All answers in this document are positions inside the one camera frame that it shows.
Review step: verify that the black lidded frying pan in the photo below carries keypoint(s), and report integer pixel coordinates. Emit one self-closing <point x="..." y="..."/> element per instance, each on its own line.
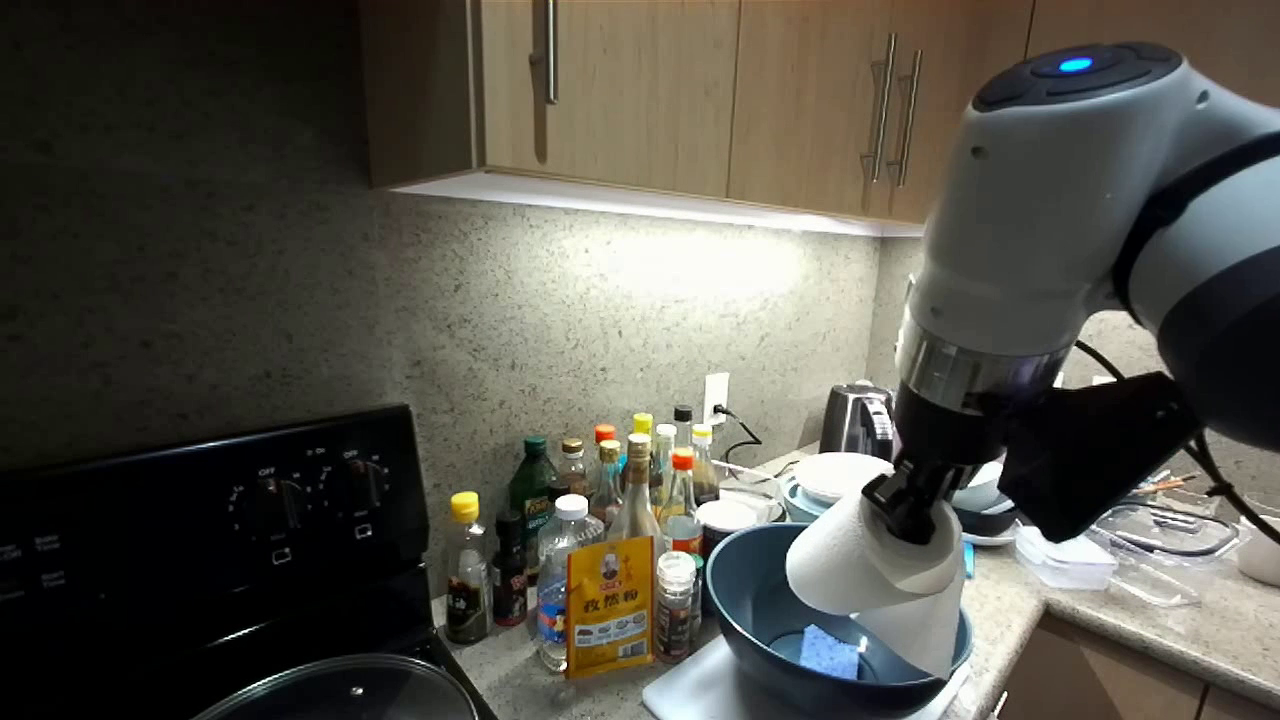
<point x="334" y="693"/>

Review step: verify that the tall bottle gold cap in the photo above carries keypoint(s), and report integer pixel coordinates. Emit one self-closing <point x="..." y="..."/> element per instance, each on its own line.
<point x="637" y="487"/>

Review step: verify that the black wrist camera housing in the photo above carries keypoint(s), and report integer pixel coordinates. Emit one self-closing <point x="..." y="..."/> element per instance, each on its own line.
<point x="1087" y="454"/>

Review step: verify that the narrow wooden upper cabinet door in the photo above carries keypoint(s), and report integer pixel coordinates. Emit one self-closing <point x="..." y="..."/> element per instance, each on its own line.
<point x="643" y="80"/>

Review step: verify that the black cap bottle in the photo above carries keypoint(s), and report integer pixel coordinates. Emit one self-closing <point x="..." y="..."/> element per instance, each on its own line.
<point x="681" y="416"/>

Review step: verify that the clear lidded plastic container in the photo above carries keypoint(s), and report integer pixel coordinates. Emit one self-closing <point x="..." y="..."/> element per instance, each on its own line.
<point x="1066" y="561"/>

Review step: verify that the clear bottle white cap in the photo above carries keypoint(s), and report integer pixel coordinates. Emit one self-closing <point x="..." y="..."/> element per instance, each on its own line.
<point x="558" y="572"/>

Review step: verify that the black electric kettle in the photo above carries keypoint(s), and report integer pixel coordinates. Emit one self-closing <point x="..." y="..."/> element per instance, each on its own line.
<point x="859" y="421"/>

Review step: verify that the small spice jar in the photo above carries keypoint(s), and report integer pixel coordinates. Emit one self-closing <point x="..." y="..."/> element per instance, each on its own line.
<point x="679" y="604"/>

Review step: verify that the white wall outlet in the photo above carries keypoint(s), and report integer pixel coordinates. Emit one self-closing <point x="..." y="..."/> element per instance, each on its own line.
<point x="719" y="395"/>

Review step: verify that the dark blue bowl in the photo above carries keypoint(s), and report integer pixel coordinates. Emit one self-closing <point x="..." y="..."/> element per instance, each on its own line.
<point x="746" y="615"/>

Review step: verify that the white bowl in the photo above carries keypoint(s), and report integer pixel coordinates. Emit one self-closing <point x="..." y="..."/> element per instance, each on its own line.
<point x="842" y="476"/>

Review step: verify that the red cap bottle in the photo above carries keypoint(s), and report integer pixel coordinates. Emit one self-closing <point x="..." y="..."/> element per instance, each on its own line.
<point x="681" y="503"/>

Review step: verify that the yellow cap dark bottle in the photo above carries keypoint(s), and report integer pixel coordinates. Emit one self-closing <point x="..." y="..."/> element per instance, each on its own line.
<point x="466" y="572"/>

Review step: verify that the brown lower cabinet front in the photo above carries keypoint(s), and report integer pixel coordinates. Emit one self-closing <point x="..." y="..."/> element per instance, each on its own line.
<point x="1135" y="681"/>

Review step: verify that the pale yellow cap bottle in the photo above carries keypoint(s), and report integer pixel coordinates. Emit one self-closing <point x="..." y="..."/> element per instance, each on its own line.
<point x="706" y="462"/>

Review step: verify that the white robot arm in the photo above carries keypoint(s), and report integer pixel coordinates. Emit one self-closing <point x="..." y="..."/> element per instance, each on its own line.
<point x="1066" y="201"/>

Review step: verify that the under cabinet light strip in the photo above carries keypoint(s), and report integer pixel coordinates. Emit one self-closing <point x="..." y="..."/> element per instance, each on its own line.
<point x="603" y="201"/>

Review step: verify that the white kitchen paper roll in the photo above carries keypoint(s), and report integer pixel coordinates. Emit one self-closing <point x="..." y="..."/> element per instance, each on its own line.
<point x="882" y="592"/>

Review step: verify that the dark green bottle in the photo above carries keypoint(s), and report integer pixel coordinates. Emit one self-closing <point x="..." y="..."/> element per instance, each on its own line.
<point x="527" y="495"/>

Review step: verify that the black stove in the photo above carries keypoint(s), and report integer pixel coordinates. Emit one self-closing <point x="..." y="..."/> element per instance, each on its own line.
<point x="200" y="533"/>

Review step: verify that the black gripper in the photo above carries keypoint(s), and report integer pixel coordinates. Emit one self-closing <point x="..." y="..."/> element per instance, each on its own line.
<point x="950" y="445"/>

